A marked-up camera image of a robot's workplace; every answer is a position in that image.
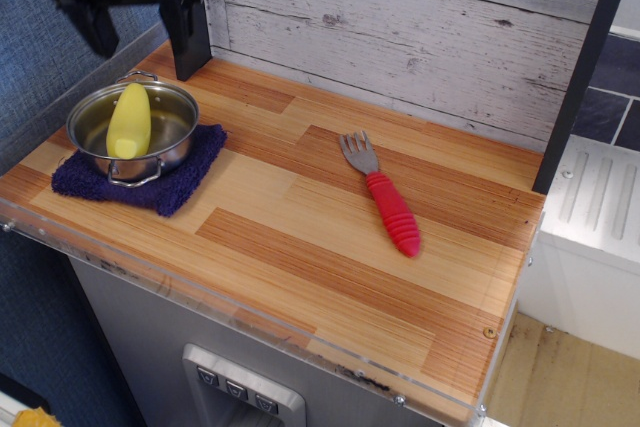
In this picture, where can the yellow plastic toy banana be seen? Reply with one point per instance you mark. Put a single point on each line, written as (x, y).
(129, 130)

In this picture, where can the red handled toy fork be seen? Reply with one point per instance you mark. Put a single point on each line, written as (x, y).
(398, 220)

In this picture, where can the stainless steel pot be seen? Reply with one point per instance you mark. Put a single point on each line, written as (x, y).
(174, 115)

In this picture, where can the purple knitted cloth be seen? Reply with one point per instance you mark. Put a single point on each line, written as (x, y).
(165, 195)

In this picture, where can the clear acrylic edge guard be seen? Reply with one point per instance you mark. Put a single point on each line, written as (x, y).
(459, 289)

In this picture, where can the grey toy fridge cabinet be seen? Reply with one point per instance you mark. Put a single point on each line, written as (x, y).
(150, 327)

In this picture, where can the silver water dispenser panel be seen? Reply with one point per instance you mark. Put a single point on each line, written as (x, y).
(228, 394)

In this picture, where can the yellow object at corner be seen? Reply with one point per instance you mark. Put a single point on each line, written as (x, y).
(35, 418)

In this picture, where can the white toy sink unit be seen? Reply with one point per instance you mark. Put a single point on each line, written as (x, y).
(583, 271)

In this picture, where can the black left upright post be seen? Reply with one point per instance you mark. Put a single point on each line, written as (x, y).
(195, 52)

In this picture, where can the black upright post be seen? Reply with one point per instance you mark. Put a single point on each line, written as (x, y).
(592, 47)
(195, 52)

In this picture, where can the black right upright post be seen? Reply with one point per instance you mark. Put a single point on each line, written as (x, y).
(592, 47)

